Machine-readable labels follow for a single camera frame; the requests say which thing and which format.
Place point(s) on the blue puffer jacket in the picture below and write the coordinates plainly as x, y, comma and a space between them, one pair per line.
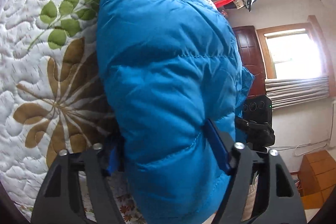
167, 66

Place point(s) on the dark brown wooden door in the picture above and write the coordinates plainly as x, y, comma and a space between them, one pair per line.
249, 49

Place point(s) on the floral quilted bedspread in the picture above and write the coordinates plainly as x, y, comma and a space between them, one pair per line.
51, 95

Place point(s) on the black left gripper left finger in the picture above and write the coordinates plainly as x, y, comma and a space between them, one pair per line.
59, 199

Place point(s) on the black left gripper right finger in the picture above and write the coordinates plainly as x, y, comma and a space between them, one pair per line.
277, 199

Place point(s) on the orange wooden cabinet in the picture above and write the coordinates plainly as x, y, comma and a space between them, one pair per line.
317, 179

